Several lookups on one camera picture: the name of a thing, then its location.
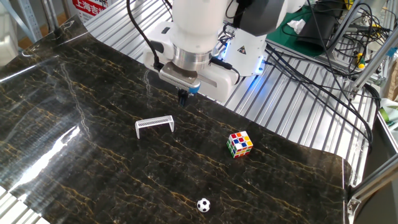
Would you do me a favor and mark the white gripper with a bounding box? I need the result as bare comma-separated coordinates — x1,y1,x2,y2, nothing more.
142,22,241,107

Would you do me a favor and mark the small black white soccer ball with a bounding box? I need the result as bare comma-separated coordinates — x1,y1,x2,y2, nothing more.
197,198,211,213

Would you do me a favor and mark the multicolour Rubik's cube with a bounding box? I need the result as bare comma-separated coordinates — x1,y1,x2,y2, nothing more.
226,131,254,159

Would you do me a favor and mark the black marble pattern mat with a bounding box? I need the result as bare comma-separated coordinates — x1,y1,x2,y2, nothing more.
0,15,354,224

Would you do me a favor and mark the green cutting mat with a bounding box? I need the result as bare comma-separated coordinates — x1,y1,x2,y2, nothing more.
266,5,332,58

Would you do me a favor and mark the red white printed box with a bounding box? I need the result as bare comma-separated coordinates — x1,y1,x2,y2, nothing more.
72,0,110,23

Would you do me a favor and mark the white crumpled tissue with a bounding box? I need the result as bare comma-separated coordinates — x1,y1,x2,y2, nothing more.
286,18,307,35

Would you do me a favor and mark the metal pole with black foot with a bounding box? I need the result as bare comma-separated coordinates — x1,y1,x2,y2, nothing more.
40,0,63,37

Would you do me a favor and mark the black fabric pouch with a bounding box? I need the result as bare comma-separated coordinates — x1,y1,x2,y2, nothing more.
295,2,346,53

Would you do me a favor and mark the green white plastic object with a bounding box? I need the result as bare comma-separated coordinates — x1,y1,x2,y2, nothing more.
379,98,398,132

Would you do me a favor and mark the aluminium corner profile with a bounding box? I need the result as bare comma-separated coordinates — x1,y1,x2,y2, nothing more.
346,161,398,216

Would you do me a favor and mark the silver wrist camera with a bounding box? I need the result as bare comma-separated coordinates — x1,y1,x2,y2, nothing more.
158,61,202,95

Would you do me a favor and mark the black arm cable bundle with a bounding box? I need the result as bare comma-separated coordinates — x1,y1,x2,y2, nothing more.
126,0,165,72

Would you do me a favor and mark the grey slotted metal post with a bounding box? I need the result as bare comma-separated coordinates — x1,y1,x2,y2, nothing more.
0,0,43,43

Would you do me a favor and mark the aluminium frame post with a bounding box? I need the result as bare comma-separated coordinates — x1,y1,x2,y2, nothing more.
326,0,364,60
349,30,398,94

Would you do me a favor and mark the thick black table cable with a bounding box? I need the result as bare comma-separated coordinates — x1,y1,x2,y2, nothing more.
264,43,374,154

